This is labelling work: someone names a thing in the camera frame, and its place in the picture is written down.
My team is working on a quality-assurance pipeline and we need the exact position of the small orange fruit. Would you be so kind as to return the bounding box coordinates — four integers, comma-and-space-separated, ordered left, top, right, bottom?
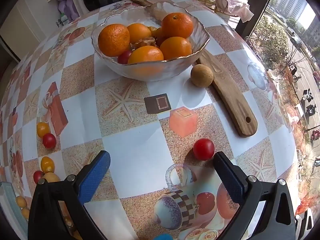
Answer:
147, 26, 164, 40

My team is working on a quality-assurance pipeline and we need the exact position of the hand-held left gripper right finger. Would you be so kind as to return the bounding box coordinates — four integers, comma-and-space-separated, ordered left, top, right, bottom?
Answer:
212, 151, 297, 240

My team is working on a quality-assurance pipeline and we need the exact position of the white shelf cabinet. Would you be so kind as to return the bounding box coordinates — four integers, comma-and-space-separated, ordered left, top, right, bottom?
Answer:
0, 0, 85, 63

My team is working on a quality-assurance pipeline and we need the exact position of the tan round longan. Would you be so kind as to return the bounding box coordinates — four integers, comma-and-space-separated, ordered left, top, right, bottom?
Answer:
42, 172, 61, 183
190, 64, 214, 88

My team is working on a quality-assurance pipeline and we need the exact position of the grey rimmed white tray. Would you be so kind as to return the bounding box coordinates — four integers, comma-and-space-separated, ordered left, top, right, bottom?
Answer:
0, 181, 28, 240

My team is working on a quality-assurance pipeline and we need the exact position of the glass window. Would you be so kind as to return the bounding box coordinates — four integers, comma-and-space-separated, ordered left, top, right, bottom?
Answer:
235, 0, 320, 205

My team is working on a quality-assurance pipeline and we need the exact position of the clear glass bowl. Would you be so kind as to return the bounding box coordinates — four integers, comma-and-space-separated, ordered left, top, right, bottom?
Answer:
91, 1, 210, 82

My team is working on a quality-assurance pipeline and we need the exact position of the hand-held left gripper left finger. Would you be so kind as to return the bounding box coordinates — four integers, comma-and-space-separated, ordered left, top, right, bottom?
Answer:
27, 150, 112, 240

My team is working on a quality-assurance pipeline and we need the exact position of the dried physalis husk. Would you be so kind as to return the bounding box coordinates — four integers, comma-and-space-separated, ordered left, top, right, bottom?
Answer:
130, 36, 159, 49

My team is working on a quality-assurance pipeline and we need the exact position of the orange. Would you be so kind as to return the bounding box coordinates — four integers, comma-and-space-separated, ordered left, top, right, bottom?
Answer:
161, 12, 194, 39
159, 36, 193, 60
127, 23, 152, 43
127, 45, 164, 64
98, 24, 131, 57

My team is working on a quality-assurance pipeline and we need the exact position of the printed checkered tablecloth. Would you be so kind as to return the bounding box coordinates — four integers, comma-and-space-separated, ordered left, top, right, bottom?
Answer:
0, 0, 304, 240

